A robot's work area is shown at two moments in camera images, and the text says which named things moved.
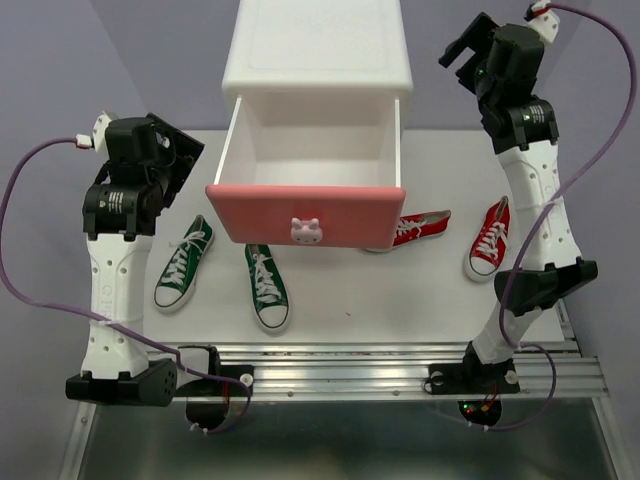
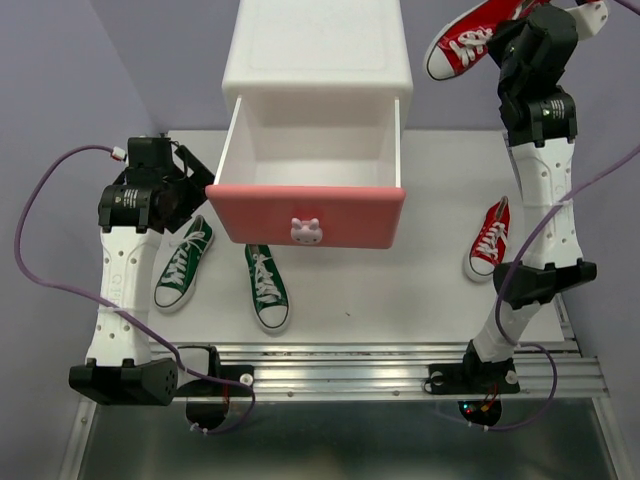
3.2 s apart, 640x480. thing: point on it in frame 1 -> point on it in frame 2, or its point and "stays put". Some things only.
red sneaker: x=417 y=226 -> x=465 y=42
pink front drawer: x=335 y=159 stays put
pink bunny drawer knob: x=306 y=232 stays put
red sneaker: x=488 y=247 stays put
